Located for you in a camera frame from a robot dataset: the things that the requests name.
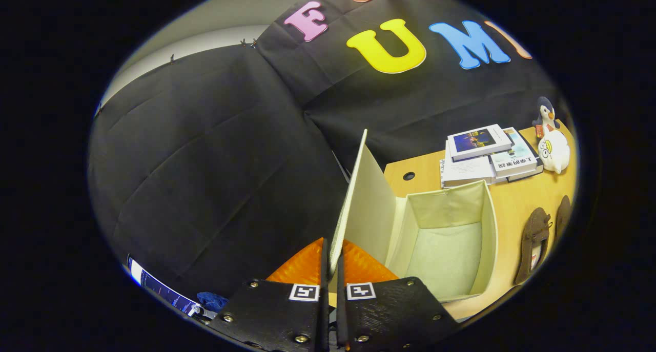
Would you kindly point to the plain white book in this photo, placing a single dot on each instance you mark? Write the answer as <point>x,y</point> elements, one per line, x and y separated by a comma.
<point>464,171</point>

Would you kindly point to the white book blue photo cover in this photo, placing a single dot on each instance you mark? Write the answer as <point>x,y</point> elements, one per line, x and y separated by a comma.
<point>479,141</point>

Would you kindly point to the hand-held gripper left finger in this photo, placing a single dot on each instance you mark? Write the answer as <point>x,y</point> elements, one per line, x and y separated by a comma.
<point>324,311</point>

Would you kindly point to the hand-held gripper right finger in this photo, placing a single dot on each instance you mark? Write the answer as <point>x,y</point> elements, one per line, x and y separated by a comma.
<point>341,316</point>

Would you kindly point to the blue white printed sheet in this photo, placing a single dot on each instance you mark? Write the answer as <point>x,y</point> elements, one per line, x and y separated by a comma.
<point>159,288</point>

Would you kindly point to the brown fleece shoe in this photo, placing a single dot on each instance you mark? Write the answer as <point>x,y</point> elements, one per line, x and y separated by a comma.
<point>533,229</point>
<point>564,213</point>

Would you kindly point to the pale green fabric storage box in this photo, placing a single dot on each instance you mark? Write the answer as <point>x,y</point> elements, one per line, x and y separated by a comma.
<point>441,254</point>

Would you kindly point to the dark hardcover book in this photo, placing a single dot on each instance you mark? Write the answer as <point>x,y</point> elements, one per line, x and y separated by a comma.
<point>535,171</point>

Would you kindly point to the grey penguin plush toy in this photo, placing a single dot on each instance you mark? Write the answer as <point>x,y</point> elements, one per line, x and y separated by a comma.
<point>546,108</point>

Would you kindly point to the white seal plush toy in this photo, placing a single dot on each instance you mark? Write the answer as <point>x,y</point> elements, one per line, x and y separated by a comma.
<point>556,152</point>

